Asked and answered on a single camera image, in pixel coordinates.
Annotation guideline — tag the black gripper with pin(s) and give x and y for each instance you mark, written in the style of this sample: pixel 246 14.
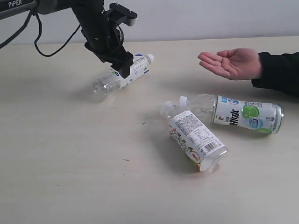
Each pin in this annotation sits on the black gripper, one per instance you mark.
pixel 101 38

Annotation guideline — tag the clear bottle blue white label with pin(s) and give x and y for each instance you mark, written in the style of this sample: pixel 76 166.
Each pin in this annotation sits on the clear bottle blue white label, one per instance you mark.
pixel 111 81

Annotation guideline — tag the clear bottle floral white label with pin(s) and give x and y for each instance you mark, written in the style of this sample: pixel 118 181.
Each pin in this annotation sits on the clear bottle floral white label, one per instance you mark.
pixel 199 144

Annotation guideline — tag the lime drink bottle white cap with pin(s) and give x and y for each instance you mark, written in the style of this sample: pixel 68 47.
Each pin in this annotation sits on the lime drink bottle white cap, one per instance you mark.
pixel 215 109

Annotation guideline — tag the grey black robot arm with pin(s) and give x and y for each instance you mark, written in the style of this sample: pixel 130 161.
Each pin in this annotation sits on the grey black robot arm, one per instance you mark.
pixel 35 8

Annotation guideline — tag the black sleeved forearm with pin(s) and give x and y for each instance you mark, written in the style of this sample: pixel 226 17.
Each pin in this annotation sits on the black sleeved forearm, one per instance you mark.
pixel 279 73

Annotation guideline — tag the person's open hand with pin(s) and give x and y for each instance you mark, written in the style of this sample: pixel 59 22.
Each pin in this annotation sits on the person's open hand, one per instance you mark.
pixel 235 64

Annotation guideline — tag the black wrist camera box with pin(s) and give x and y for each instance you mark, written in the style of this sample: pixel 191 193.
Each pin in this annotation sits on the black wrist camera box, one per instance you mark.
pixel 121 14

